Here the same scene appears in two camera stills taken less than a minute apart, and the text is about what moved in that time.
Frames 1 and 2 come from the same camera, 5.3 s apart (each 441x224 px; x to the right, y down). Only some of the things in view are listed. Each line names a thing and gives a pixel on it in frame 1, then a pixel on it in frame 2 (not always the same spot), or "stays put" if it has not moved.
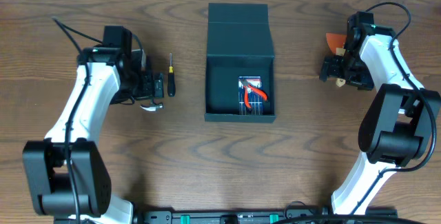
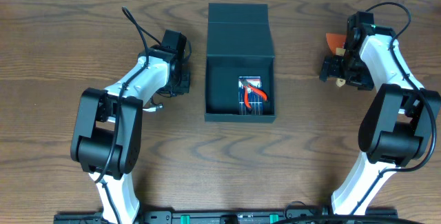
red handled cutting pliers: [247, 87] stays put
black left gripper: [151, 86] to [184, 82]
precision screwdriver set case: [255, 98] stays put
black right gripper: [330, 67] stays put
